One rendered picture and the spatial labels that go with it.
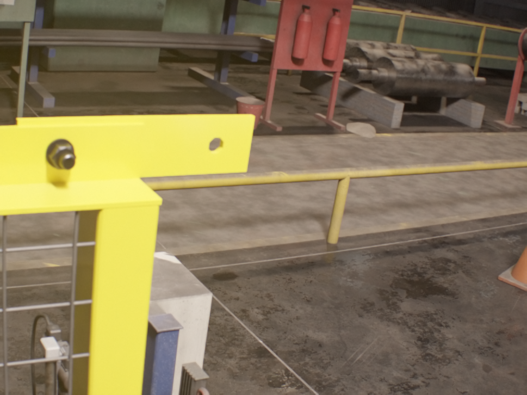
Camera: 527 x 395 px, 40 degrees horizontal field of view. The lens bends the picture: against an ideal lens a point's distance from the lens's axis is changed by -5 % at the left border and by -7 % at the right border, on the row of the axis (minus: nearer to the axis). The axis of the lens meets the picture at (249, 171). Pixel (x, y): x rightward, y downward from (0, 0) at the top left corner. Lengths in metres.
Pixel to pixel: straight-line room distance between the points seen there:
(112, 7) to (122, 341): 8.95
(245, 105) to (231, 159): 7.02
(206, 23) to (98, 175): 10.20
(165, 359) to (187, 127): 1.55
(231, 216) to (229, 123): 4.84
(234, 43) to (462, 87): 3.05
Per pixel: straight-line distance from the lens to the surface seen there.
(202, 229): 5.18
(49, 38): 7.81
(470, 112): 10.04
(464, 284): 5.14
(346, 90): 9.56
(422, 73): 9.33
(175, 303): 2.23
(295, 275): 4.75
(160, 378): 2.17
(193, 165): 0.64
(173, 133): 0.62
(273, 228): 5.38
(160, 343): 2.10
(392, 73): 9.07
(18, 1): 6.69
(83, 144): 0.59
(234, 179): 4.64
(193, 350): 2.36
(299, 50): 7.91
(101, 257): 0.58
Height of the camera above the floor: 2.01
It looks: 18 degrees down
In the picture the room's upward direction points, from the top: 9 degrees clockwise
